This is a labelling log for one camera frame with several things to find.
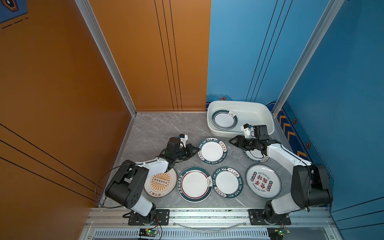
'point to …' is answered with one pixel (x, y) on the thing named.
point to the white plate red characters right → (264, 180)
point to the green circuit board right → (276, 233)
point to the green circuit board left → (148, 232)
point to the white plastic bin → (256, 113)
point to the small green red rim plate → (224, 119)
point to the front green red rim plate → (194, 183)
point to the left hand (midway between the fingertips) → (200, 148)
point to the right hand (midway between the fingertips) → (231, 142)
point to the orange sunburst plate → (161, 184)
